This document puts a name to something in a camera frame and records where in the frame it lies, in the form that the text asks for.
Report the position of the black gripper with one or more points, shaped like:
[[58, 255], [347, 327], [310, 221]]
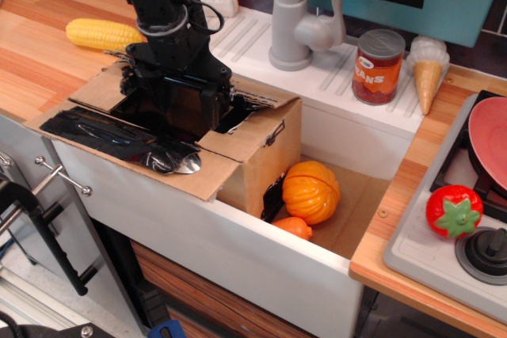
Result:
[[182, 54]]

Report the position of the taped cardboard box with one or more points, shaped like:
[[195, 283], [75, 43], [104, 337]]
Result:
[[178, 132]]

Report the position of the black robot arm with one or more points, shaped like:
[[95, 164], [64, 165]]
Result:
[[173, 15]]

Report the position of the white orange toy cheese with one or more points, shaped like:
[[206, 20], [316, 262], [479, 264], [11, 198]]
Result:
[[227, 8]]

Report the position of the yellow toy corn cob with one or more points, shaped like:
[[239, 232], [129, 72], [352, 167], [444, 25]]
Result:
[[102, 34]]

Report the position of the grey toy faucet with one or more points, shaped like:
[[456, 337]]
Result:
[[297, 34]]

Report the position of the orange toy pumpkin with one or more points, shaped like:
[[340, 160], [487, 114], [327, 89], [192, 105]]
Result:
[[311, 192]]

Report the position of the orange toy carrot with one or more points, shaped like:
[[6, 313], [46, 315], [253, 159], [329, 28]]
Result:
[[295, 226]]

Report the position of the orange beans can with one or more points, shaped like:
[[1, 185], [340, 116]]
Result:
[[378, 65]]

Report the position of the black metal clamp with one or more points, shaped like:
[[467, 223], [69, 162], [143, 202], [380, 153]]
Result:
[[18, 200]]

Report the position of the white toy sink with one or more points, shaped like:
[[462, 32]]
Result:
[[218, 222]]

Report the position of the toy ice cream cone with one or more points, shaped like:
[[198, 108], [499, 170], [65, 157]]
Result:
[[428, 60]]

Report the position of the red toy tomato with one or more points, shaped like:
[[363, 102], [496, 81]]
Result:
[[454, 211]]

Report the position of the pink plate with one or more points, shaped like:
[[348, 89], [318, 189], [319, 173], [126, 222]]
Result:
[[487, 131]]

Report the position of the grey toy stove top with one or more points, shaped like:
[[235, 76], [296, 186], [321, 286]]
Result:
[[419, 253]]

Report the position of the black stove knob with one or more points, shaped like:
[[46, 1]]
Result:
[[483, 255]]

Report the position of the metal drawer handle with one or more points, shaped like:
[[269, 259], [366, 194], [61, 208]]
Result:
[[54, 172]]

